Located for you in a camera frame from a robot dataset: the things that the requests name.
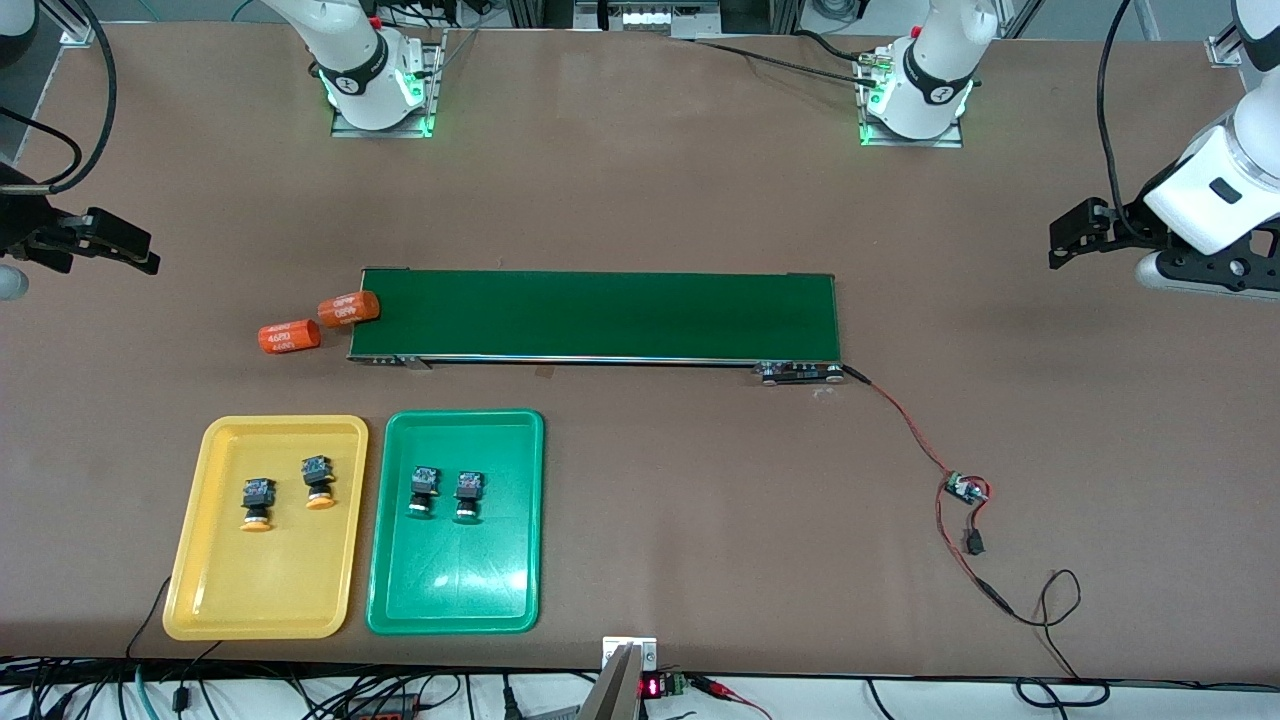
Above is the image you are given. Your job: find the red clip lead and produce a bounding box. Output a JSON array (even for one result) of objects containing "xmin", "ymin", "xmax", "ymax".
[{"xmin": 690, "ymin": 675, "xmax": 774, "ymax": 720}]

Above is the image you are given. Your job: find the orange power strip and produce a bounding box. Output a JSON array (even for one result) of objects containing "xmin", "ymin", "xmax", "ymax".
[{"xmin": 335, "ymin": 693, "xmax": 422, "ymax": 720}]

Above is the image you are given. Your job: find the black base power cable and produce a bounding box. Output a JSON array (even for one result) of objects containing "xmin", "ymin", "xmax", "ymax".
[{"xmin": 688, "ymin": 28, "xmax": 887, "ymax": 91}]

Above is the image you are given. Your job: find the metal camera bracket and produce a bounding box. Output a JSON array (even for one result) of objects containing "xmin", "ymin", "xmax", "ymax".
[{"xmin": 578, "ymin": 635, "xmax": 659, "ymax": 720}]

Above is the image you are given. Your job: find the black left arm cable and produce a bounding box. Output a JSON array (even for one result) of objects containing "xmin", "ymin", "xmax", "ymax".
[{"xmin": 1094, "ymin": 0, "xmax": 1167, "ymax": 238}]

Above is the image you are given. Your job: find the black cable by tray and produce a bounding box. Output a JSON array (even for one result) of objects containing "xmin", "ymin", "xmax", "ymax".
[{"xmin": 124, "ymin": 577, "xmax": 174, "ymax": 663}]

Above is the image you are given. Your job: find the yellow push button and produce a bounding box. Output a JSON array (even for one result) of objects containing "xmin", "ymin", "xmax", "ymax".
[
  {"xmin": 300, "ymin": 455, "xmax": 337, "ymax": 512},
  {"xmin": 240, "ymin": 478, "xmax": 277, "ymax": 533}
]

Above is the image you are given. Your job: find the green push button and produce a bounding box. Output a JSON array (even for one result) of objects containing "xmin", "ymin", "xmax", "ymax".
[
  {"xmin": 408, "ymin": 465, "xmax": 443, "ymax": 520},
  {"xmin": 452, "ymin": 470, "xmax": 487, "ymax": 524}
]

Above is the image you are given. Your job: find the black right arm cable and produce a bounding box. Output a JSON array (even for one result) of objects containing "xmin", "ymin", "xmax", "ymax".
[{"xmin": 0, "ymin": 0, "xmax": 119, "ymax": 196}]

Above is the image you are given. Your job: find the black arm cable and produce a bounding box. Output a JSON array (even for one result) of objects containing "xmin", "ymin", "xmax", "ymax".
[
  {"xmin": 1094, "ymin": 0, "xmax": 1167, "ymax": 238},
  {"xmin": 0, "ymin": 0, "xmax": 119, "ymax": 196}
]

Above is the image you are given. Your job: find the green plastic tray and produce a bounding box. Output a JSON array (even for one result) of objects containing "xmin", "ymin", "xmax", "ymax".
[{"xmin": 366, "ymin": 408, "xmax": 546, "ymax": 636}]

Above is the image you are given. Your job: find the yellow plastic tray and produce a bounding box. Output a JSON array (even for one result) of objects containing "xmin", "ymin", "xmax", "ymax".
[{"xmin": 162, "ymin": 414, "xmax": 370, "ymax": 641}]

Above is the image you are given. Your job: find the green conveyor belt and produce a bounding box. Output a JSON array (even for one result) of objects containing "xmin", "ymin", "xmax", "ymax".
[{"xmin": 347, "ymin": 267, "xmax": 846, "ymax": 386}]

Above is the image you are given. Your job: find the orange printed cylinder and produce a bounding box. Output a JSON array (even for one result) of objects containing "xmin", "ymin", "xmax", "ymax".
[
  {"xmin": 258, "ymin": 319, "xmax": 322, "ymax": 356},
  {"xmin": 317, "ymin": 290, "xmax": 382, "ymax": 329}
]

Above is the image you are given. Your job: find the white indicator device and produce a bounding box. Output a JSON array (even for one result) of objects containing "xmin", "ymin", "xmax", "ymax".
[{"xmin": 600, "ymin": 0, "xmax": 724, "ymax": 32}]

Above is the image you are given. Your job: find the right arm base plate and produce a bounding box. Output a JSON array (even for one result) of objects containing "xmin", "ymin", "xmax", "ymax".
[{"xmin": 328, "ymin": 30, "xmax": 443, "ymax": 139}]

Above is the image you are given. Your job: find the small controller circuit board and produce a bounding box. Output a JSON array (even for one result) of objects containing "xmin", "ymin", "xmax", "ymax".
[{"xmin": 942, "ymin": 471, "xmax": 992, "ymax": 508}]

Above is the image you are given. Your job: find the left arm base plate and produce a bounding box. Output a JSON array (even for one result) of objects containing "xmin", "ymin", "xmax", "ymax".
[{"xmin": 857, "ymin": 50, "xmax": 967, "ymax": 150}]

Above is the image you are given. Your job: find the thin black cable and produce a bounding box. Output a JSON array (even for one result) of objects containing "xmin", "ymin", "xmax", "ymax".
[{"xmin": 1008, "ymin": 569, "xmax": 1111, "ymax": 707}]

